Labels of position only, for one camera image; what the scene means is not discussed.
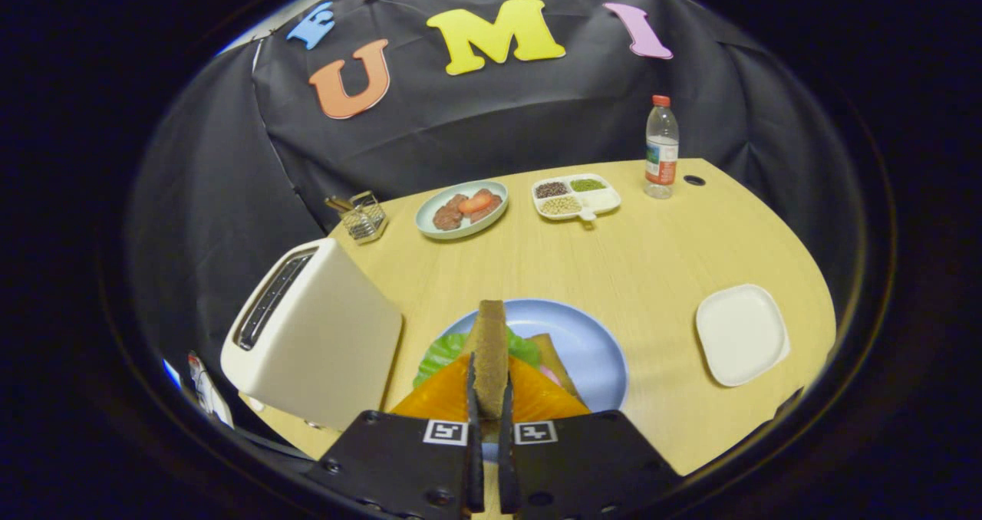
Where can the white divided tray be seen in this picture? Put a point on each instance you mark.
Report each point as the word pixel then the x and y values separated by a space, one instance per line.
pixel 602 199

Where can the brown toast slice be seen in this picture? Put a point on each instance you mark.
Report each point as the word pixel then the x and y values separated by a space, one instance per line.
pixel 554 359
pixel 489 351

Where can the brown meat piece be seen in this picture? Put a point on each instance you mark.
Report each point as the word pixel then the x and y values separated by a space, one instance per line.
pixel 447 217
pixel 489 212

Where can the dark bean pile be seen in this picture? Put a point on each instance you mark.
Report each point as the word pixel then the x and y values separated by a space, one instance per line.
pixel 551 190

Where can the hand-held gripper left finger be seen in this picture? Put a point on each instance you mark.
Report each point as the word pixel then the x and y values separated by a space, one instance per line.
pixel 476 459

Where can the brown sticks in basket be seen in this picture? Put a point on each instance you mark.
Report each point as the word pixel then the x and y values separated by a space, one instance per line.
pixel 336 203

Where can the black table grommet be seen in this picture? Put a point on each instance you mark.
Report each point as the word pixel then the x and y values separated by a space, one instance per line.
pixel 694 180

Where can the white square plate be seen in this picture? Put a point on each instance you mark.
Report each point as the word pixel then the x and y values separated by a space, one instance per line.
pixel 740 336

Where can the red tomato slice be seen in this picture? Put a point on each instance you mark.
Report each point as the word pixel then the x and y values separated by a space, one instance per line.
pixel 476 202

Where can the black backdrop cloth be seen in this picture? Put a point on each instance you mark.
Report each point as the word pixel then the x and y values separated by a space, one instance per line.
pixel 499 121

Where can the yellow bean pile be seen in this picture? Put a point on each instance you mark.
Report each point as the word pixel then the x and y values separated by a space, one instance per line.
pixel 560 205

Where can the green bean pile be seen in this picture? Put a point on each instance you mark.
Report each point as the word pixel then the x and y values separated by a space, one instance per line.
pixel 587 185

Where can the clear plastic water bottle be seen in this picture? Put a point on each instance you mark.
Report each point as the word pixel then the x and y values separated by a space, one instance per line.
pixel 661 159

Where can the blue round plate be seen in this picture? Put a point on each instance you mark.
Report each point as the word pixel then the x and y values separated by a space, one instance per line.
pixel 568 328

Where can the pink ham slice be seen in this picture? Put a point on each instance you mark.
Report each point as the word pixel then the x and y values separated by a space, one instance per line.
pixel 549 375

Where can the green lettuce leaf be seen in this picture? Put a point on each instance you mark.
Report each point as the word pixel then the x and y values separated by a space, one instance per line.
pixel 441 355

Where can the white toaster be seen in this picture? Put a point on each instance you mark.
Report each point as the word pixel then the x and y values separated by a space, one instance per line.
pixel 322 343

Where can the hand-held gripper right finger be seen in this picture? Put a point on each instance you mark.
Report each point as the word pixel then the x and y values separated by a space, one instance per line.
pixel 506 466

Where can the pale green round plate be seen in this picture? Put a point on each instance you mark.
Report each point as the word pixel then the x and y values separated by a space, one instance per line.
pixel 424 217

